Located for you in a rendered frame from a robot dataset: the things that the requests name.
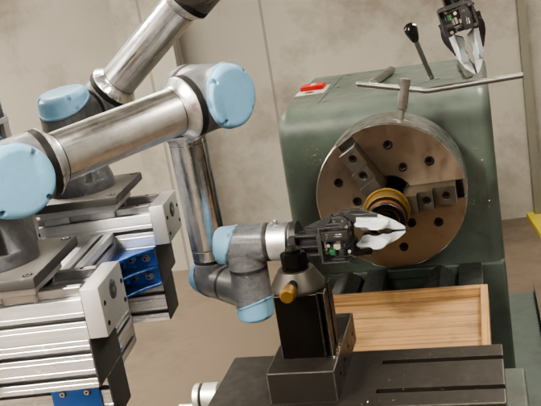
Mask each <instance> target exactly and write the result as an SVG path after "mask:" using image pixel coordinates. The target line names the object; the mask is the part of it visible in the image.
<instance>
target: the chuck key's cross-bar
mask: <svg viewBox="0 0 541 406"><path fill-rule="evenodd" d="M521 78H524V75H523V72H519V73H514V74H509V75H503V76H498V77H489V78H484V79H479V80H473V81H464V82H459V83H454V84H449V85H439V86H434V87H429V88H422V87H413V86H410V88H409V92H411V93H435V92H441V91H446V90H451V89H460V88H466V87H471V86H476V85H485V84H491V83H496V82H501V81H510V80H516V79H521ZM356 87H360V88H369V89H384V90H394V91H399V90H400V86H399V85H388V84H379V83H371V82H362V81H356Z"/></svg>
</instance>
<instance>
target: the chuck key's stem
mask: <svg viewBox="0 0 541 406"><path fill-rule="evenodd" d="M410 85H411V79H409V78H400V82H399V86H400V90H399V95H398V101H397V108H398V117H397V120H399V121H403V120H404V114H405V110H406V109H407V104H408V98H409V88H410Z"/></svg>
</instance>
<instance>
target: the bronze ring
mask: <svg viewBox="0 0 541 406"><path fill-rule="evenodd" d="M364 209H366V210H369V211H371V212H375V213H378V214H380V213H379V211H381V210H384V209H388V210H391V211H393V212H394V213H395V215H393V216H389V217H388V218H391V219H394V220H395V221H397V222H399V223H401V224H402V225H404V226H406V224H407V222H408V220H409V218H410V216H411V206H410V202H409V200H408V199H407V198H406V196H405V195H404V194H403V193H401V192H400V191H398V190H396V189H393V188H380V189H378V190H376V191H374V192H373V193H371V194H370V195H369V196H368V197H367V199H366V201H365V205H364ZM380 215H381V214H380ZM383 231H392V229H388V228H387V229H384V230H370V232H372V233H374V234H379V233H381V232H383Z"/></svg>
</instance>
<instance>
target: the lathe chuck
mask: <svg viewBox="0 0 541 406"><path fill-rule="evenodd" d="M397 117H398V115H397V114H392V115H383V116H378V117H374V118H370V119H367V120H365V121H363V122H360V123H358V124H357V125H356V126H354V127H352V128H351V129H349V130H348V131H347V132H345V133H344V134H343V135H342V136H341V137H340V138H339V139H338V141H337V142H336V144H335V145H334V146H333V148H332V150H331V151H330V152H329V153H328V156H327V157H326V159H325V161H324V162H323V164H322V167H321V169H320V173H319V175H318V179H317V184H316V203H317V208H318V211H319V215H320V219H323V218H326V217H328V216H329V215H330V214H331V213H332V214H335V213H337V212H340V210H341V209H342V210H347V209H353V208H359V209H364V205H365V201H366V197H365V196H364V195H363V194H362V192H361V191H360V189H361V187H360V186H359V184H358V183H357V182H356V181H355V179H354V178H352V173H351V171H350V170H349V169H348V168H347V166H346V165H345V164H344V163H343V161H342V160H341V159H340V155H341V153H342V152H341V151H340V149H339V148H338V145H340V144H341V143H342V142H343V141H345V140H346V139H347V138H348V137H349V136H350V135H351V136H352V137H353V138H354V140H355V141H356V142H357V143H358V145H359V146H360V147H361V148H362V150H363V151H364V152H365V153H366V154H367V155H368V156H369V158H370V159H371V160H372V161H373V162H374V164H375V165H376V166H377V167H378V169H379V170H380V171H381V172H382V174H383V175H384V176H396V177H398V178H400V179H402V180H404V181H405V182H406V183H407V184H408V185H417V184H429V183H435V182H441V181H448V180H459V179H463V181H464V187H465V196H464V197H458V202H457V204H451V205H438V206H436V208H435V209H429V210H421V211H420V212H419V214H412V215H411V216H410V218H409V220H408V222H407V224H406V226H405V228H406V233H404V234H403V235H402V236H401V237H400V238H398V239H397V240H395V241H393V242H392V243H389V244H387V245H386V246H385V247H384V248H382V249H380V250H379V252H378V255H377V257H376V259H375V261H374V263H373V265H375V266H379V267H408V266H412V265H416V264H418V263H422V262H424V261H426V260H428V259H430V258H432V257H434V256H435V255H437V254H439V253H440V252H441V251H442V250H443V249H444V248H445V247H446V246H447V245H448V244H449V243H450V242H451V241H452V240H453V239H454V238H455V236H456V234H457V233H458V231H459V229H460V227H461V225H462V223H463V221H464V219H465V214H466V209H467V204H468V178H467V172H466V169H465V164H464V161H463V159H462V158H461V156H460V153H459V151H458V150H457V149H456V147H455V145H454V144H453V143H452V141H451V140H450V139H449V138H448V137H447V136H446V135H445V134H444V133H443V132H442V131H440V130H439V129H437V128H436V127H434V126H433V125H431V124H430V123H428V122H425V121H423V120H420V119H418V118H413V117H410V116H405V115H404V119H406V120H408V121H397V120H393V118H397Z"/></svg>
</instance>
